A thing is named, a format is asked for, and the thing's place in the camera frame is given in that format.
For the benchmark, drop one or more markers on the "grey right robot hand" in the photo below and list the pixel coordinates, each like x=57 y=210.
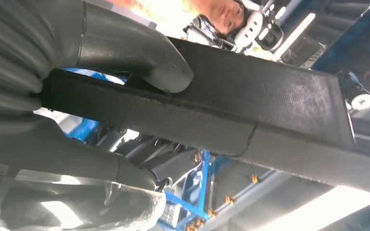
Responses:
x=124 y=44

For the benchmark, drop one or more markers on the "blue metal shelf rack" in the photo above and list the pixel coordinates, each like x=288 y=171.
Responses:
x=204 y=178
x=347 y=35

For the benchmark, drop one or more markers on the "person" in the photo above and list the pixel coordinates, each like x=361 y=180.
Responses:
x=226 y=16

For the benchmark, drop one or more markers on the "white handheld controller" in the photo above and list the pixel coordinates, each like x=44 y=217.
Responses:
x=248 y=28

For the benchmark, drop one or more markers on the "white ceiling light panel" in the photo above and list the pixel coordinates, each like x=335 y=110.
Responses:
x=316 y=210
x=295 y=35

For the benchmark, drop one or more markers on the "round white ceiling fitting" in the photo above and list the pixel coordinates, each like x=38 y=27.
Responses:
x=362 y=102

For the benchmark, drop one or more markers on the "grey ceiling rail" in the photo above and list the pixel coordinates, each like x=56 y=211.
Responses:
x=236 y=197

